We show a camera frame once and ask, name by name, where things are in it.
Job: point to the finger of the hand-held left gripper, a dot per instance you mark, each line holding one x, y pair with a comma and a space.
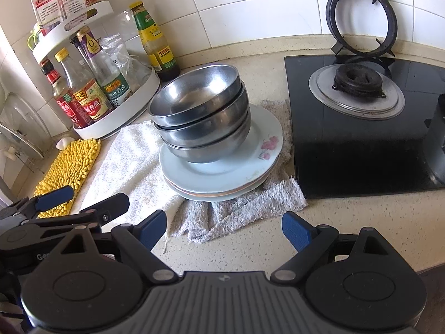
107, 207
55, 196

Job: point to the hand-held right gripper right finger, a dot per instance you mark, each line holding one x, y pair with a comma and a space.
297, 229

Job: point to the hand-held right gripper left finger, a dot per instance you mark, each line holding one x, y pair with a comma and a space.
153, 229

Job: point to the white orange-rimmed plate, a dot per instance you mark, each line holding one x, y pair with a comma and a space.
208, 196

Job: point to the white floral plate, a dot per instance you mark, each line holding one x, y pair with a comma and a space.
257, 135

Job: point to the large stainless steel bowl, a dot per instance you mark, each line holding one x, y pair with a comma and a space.
215, 148

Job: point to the small stainless steel bowl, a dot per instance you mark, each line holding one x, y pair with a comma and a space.
194, 90

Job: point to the yellow chenille mat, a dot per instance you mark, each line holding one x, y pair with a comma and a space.
66, 170

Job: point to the white towel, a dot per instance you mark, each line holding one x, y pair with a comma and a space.
132, 167

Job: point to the grey towel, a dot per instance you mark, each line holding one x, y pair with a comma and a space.
243, 215

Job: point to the glass pot lid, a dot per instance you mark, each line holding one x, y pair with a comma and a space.
21, 125

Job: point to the red label soy sauce bottle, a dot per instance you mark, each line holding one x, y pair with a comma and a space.
64, 108

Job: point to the black glass gas stove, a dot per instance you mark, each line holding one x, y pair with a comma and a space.
347, 153

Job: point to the yellow cap red label bottle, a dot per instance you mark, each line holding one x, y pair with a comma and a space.
88, 104

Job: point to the white two-tier spice rack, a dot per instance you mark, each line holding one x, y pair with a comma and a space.
139, 104

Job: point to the clear bottle green label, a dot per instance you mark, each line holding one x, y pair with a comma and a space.
111, 83

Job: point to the clear plastic bag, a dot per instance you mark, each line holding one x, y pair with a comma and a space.
120, 62

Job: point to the black gas burner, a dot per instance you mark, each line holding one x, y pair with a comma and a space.
358, 81

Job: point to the black pot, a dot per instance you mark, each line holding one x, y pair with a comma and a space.
434, 146

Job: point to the green yellow label sauce bottle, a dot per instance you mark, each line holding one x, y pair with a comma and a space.
153, 38

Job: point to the red white seasoning packet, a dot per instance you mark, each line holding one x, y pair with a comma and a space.
47, 7

